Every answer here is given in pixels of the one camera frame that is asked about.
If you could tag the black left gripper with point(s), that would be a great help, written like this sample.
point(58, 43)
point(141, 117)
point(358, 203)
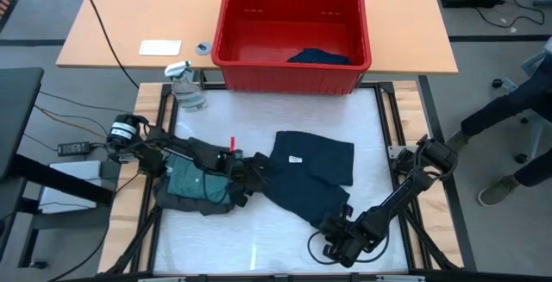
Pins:
point(252, 174)

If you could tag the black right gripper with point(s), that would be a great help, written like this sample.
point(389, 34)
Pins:
point(347, 241)

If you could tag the dark navy shorts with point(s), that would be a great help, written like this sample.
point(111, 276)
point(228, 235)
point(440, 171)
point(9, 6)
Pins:
point(310, 178)

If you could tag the teal patterned shirt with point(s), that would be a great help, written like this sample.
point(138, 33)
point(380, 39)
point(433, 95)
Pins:
point(190, 180)

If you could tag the dark grey shorts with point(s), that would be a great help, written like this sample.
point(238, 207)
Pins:
point(181, 206)

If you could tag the red plastic laundry bin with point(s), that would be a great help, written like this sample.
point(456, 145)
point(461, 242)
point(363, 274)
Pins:
point(293, 81)

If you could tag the navy blue garment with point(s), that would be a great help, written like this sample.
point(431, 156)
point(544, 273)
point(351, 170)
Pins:
point(319, 57)

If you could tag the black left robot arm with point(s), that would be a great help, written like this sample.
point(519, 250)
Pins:
point(172, 144)

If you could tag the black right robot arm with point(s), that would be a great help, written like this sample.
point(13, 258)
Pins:
point(401, 196)

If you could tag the red tag on gripper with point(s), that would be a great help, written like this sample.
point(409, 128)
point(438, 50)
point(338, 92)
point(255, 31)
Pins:
point(232, 144)

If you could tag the clear spray bottle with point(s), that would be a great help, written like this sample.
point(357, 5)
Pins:
point(190, 96)

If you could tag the person's shoe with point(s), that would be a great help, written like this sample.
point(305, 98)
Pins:
point(457, 141)
point(498, 191)

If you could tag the grey round disc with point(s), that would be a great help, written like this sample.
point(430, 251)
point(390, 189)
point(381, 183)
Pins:
point(203, 48)

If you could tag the white box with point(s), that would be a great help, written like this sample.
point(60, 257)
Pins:
point(77, 171)

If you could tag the white flat card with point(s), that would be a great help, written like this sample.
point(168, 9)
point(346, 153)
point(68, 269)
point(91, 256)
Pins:
point(159, 47)

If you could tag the black power adapter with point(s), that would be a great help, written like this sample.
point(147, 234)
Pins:
point(74, 149)

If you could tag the person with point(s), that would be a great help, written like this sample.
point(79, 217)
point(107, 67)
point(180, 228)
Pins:
point(517, 101)

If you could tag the light wooden desk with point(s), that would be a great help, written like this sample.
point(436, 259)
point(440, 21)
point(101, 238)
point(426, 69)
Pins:
point(172, 6)

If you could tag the black side table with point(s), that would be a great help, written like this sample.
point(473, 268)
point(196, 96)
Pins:
point(17, 114)

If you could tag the black aluminium table frame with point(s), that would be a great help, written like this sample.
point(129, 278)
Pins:
point(385, 87)

